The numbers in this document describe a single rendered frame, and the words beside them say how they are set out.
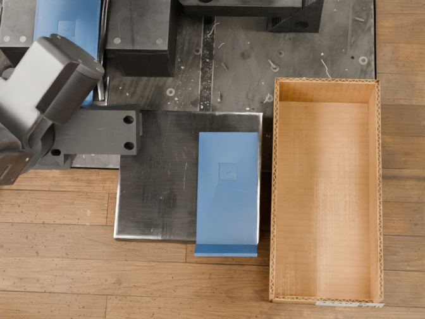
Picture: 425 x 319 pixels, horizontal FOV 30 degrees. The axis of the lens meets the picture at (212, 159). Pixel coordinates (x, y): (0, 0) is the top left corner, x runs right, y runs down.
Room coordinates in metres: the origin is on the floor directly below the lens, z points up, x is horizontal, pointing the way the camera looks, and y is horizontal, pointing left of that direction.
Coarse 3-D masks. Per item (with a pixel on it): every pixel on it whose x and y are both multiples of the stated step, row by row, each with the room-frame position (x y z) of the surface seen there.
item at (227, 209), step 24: (216, 144) 0.29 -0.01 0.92; (240, 144) 0.29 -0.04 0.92; (216, 168) 0.26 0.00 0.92; (240, 168) 0.26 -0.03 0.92; (216, 192) 0.23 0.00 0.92; (240, 192) 0.23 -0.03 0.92; (216, 216) 0.20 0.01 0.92; (240, 216) 0.20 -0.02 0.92; (216, 240) 0.18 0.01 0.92; (240, 240) 0.17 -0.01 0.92
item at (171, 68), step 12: (168, 48) 0.40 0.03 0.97; (12, 60) 0.44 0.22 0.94; (120, 60) 0.41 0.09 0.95; (132, 60) 0.41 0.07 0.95; (144, 60) 0.40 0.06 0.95; (156, 60) 0.40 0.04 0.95; (168, 60) 0.40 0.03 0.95; (132, 72) 0.41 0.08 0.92; (144, 72) 0.40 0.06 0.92; (156, 72) 0.40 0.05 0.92; (168, 72) 0.40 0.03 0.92
